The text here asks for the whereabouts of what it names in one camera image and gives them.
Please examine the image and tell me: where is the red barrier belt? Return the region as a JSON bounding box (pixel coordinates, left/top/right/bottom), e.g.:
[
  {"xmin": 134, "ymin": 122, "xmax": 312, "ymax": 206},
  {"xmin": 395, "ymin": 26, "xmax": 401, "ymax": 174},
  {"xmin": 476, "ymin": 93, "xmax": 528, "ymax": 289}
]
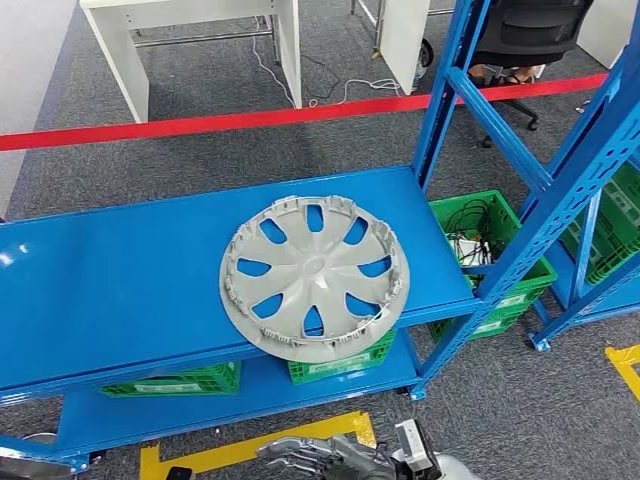
[{"xmin": 0, "ymin": 72, "xmax": 608, "ymax": 154}]

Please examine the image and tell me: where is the blue metal shelf rack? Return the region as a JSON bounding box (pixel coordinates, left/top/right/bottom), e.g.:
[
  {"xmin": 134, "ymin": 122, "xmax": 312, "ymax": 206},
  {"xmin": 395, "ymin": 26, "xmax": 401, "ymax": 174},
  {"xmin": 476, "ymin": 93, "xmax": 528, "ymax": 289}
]
[
  {"xmin": 519, "ymin": 0, "xmax": 640, "ymax": 352},
  {"xmin": 0, "ymin": 0, "xmax": 640, "ymax": 475}
]

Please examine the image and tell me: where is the green crate with cables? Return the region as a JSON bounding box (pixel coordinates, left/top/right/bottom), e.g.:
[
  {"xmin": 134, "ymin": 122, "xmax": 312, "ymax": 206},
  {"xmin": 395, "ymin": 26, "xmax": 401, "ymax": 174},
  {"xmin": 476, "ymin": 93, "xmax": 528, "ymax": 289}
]
[{"xmin": 429, "ymin": 190, "xmax": 558, "ymax": 319}]

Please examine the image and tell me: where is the white floor cable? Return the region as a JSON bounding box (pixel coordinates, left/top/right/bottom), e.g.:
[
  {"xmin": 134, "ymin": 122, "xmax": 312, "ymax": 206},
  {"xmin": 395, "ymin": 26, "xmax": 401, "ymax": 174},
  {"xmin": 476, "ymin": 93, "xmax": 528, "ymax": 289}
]
[{"xmin": 250, "ymin": 16, "xmax": 401, "ymax": 109}]

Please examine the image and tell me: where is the white cabinet panel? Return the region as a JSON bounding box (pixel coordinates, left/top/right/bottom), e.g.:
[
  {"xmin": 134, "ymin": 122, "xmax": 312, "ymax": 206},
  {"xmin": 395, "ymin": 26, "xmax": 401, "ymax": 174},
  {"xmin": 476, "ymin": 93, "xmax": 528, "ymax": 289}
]
[{"xmin": 577, "ymin": 0, "xmax": 640, "ymax": 71}]

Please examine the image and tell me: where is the person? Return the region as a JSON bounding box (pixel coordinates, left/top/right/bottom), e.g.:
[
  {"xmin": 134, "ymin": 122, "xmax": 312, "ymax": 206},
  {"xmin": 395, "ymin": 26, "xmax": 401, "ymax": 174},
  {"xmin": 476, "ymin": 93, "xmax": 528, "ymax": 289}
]
[{"xmin": 467, "ymin": 62, "xmax": 546, "ymax": 87}]

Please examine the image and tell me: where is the black cable bundle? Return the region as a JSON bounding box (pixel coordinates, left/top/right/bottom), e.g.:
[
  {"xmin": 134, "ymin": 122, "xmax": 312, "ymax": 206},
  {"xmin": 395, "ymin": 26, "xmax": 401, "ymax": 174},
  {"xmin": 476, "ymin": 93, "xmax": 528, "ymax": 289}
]
[{"xmin": 444, "ymin": 200, "xmax": 496, "ymax": 270}]

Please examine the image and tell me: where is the green plastic crate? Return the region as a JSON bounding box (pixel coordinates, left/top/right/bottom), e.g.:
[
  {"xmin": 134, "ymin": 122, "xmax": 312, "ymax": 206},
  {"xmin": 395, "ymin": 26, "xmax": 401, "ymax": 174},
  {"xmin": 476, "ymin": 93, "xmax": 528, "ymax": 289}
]
[
  {"xmin": 429, "ymin": 307, "xmax": 526, "ymax": 344},
  {"xmin": 559, "ymin": 162, "xmax": 640, "ymax": 266},
  {"xmin": 585, "ymin": 241, "xmax": 640, "ymax": 287},
  {"xmin": 287, "ymin": 329, "xmax": 397, "ymax": 386},
  {"xmin": 100, "ymin": 360, "xmax": 242, "ymax": 399}
]

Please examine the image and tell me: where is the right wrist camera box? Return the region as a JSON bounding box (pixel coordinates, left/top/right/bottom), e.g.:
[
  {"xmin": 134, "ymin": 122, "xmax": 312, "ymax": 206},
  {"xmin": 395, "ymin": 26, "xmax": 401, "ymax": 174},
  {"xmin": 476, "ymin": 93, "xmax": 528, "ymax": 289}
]
[{"xmin": 395, "ymin": 419, "xmax": 442, "ymax": 480}]

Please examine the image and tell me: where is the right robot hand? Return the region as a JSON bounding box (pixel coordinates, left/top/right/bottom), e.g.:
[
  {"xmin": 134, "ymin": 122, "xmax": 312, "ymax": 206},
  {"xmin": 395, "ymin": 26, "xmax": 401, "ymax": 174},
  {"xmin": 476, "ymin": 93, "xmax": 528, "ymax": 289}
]
[{"xmin": 256, "ymin": 435, "xmax": 398, "ymax": 480}]

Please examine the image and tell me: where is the grey plastic wheel hubcap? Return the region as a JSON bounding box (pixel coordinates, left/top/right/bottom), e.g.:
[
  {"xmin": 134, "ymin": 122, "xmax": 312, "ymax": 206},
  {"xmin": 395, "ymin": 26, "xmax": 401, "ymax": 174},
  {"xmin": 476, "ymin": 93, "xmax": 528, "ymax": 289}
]
[{"xmin": 219, "ymin": 194, "xmax": 411, "ymax": 364}]

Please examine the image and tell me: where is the white device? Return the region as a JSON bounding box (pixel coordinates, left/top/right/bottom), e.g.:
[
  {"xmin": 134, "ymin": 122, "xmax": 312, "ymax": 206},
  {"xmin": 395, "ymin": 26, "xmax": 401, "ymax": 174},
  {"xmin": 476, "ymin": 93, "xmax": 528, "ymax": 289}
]
[{"xmin": 450, "ymin": 237, "xmax": 494, "ymax": 268}]

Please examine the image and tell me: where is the black office chair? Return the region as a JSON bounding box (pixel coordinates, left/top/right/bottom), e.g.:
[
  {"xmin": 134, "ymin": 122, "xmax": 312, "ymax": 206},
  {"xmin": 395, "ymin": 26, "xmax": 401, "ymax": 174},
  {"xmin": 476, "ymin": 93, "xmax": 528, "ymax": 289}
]
[{"xmin": 469, "ymin": 0, "xmax": 596, "ymax": 148}]

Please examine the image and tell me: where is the white desk with metal frame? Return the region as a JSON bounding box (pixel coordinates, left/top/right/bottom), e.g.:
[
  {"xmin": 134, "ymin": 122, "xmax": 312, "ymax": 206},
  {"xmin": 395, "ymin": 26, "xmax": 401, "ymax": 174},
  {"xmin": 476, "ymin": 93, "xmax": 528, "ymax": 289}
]
[{"xmin": 349, "ymin": 0, "xmax": 432, "ymax": 96}]

